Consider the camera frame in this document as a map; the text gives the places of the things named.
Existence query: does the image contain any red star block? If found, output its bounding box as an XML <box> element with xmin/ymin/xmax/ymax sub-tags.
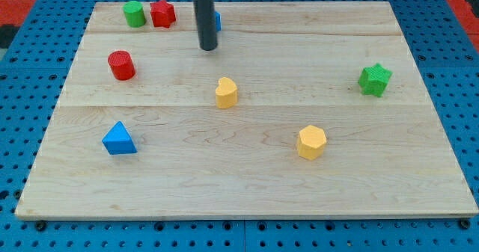
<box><xmin>150</xmin><ymin>0</ymin><xmax>176</xmax><ymax>28</ymax></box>

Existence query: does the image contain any green star block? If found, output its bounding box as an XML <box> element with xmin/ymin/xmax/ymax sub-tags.
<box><xmin>358</xmin><ymin>64</ymin><xmax>393</xmax><ymax>97</ymax></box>

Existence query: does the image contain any yellow heart block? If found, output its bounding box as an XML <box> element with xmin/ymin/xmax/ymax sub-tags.
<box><xmin>215</xmin><ymin>77</ymin><xmax>238</xmax><ymax>109</ymax></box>

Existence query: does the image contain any light wooden board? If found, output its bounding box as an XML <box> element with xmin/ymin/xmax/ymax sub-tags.
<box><xmin>15</xmin><ymin>1</ymin><xmax>478</xmax><ymax>221</ymax></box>

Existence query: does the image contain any yellow hexagon block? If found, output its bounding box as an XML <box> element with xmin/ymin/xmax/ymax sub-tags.
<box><xmin>296</xmin><ymin>125</ymin><xmax>327</xmax><ymax>160</ymax></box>

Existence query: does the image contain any blue block behind rod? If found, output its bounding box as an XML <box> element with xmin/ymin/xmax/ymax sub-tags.
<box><xmin>215</xmin><ymin>11</ymin><xmax>222</xmax><ymax>31</ymax></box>

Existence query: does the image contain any blue triangle block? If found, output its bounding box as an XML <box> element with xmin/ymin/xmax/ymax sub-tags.
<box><xmin>102</xmin><ymin>121</ymin><xmax>137</xmax><ymax>155</ymax></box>

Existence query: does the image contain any red cylinder block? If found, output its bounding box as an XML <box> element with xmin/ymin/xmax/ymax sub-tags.
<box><xmin>107</xmin><ymin>50</ymin><xmax>135</xmax><ymax>81</ymax></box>

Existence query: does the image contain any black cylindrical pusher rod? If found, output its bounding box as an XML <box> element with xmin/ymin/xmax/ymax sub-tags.
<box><xmin>192</xmin><ymin>0</ymin><xmax>218</xmax><ymax>51</ymax></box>

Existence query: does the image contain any green cylinder block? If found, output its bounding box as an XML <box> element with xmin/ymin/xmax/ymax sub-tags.
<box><xmin>123</xmin><ymin>1</ymin><xmax>146</xmax><ymax>28</ymax></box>

